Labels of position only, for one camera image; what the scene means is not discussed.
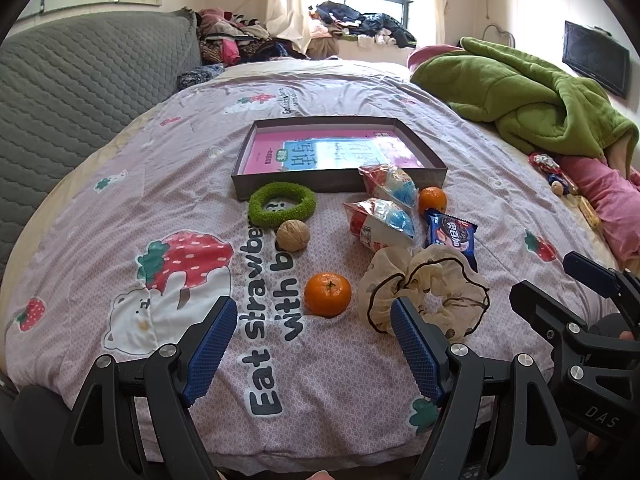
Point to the dark patterned cloth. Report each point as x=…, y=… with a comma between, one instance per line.
x=200, y=77

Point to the pink book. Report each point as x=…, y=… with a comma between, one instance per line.
x=280, y=152

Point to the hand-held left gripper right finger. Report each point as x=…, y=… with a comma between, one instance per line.
x=415, y=350

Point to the blue cookie packet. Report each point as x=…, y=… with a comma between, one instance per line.
x=450, y=235

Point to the pink printed bedsheet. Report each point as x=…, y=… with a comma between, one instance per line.
x=125, y=200

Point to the walnut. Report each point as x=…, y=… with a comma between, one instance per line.
x=293, y=235

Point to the large orange tangerine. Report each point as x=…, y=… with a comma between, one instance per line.
x=328, y=295

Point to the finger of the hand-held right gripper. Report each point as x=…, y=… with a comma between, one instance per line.
x=540, y=310
x=590, y=270

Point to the black wall television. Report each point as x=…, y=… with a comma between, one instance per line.
x=595, y=57

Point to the dark clothes on windowsill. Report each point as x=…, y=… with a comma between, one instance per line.
x=360, y=20

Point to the toy egg packet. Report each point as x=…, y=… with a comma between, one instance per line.
x=380, y=225
x=395, y=182

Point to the pile of clothes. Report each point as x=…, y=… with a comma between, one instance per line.
x=235, y=40

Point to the cream curtain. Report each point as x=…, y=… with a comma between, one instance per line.
x=287, y=0

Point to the shallow brown cardboard box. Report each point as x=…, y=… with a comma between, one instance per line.
x=300, y=185

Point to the red snack packets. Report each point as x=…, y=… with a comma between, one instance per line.
x=550, y=170

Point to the small orange tangerine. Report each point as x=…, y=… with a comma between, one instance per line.
x=432, y=201

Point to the cream scrunchie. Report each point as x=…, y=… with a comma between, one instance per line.
x=450, y=270

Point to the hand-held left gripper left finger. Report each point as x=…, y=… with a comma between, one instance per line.
x=210, y=355

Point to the grey quilted headboard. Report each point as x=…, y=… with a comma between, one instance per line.
x=75, y=100

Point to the green blanket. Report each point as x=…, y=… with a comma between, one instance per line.
x=525, y=95

